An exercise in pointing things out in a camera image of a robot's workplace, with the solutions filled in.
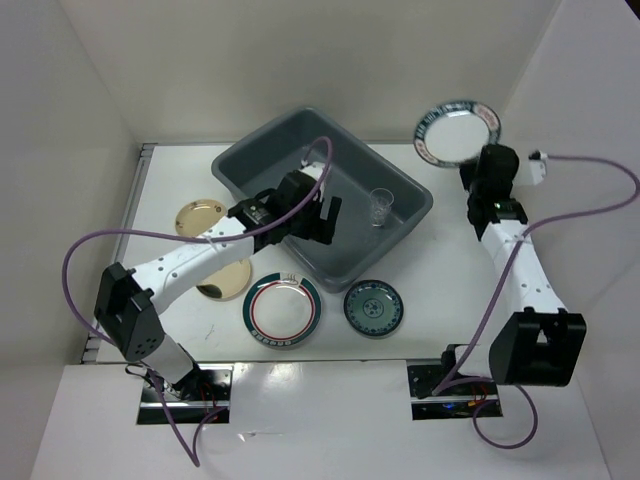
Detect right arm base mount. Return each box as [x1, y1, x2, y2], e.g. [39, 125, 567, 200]
[406, 360, 503, 421]

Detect beige plate dark leaf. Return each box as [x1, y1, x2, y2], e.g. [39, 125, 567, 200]
[196, 259, 252, 300]

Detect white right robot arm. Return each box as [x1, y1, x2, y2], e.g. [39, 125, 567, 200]
[460, 144, 587, 387]

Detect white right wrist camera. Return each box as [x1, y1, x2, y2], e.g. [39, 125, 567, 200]
[514, 150, 548, 186]

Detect grey plastic bin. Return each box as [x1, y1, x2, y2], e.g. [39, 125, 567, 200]
[210, 104, 434, 295]

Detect beige plate small flowers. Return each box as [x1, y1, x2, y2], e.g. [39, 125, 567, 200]
[174, 199, 227, 237]

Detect teal blue floral bowl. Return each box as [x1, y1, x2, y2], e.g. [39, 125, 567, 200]
[343, 280, 404, 338]

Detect white plate green red rim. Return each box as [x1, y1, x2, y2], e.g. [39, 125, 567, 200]
[242, 272, 322, 349]

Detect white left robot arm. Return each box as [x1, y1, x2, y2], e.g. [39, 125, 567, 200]
[94, 162, 341, 400]

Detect clear faceted drinking glass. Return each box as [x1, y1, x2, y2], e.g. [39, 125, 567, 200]
[370, 188, 395, 227]

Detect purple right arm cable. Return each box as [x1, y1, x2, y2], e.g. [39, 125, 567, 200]
[432, 152, 640, 449]

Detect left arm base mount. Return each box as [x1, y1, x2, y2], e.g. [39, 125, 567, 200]
[124, 363, 235, 425]

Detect white plate dark patterned rim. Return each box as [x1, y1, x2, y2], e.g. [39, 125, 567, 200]
[412, 99, 502, 168]

